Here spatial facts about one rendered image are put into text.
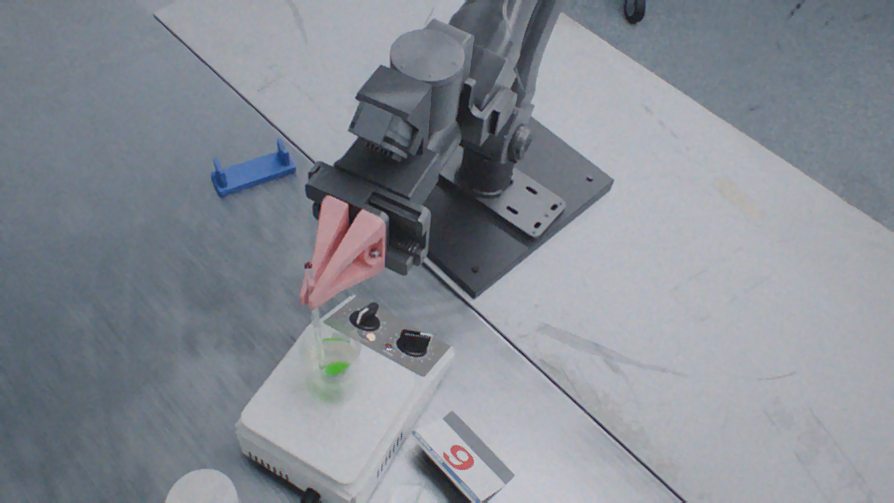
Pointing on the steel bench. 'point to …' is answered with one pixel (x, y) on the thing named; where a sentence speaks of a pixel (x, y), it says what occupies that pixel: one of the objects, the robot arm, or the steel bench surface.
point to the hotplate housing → (257, 450)
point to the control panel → (391, 325)
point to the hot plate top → (329, 416)
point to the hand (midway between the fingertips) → (311, 294)
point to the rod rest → (252, 171)
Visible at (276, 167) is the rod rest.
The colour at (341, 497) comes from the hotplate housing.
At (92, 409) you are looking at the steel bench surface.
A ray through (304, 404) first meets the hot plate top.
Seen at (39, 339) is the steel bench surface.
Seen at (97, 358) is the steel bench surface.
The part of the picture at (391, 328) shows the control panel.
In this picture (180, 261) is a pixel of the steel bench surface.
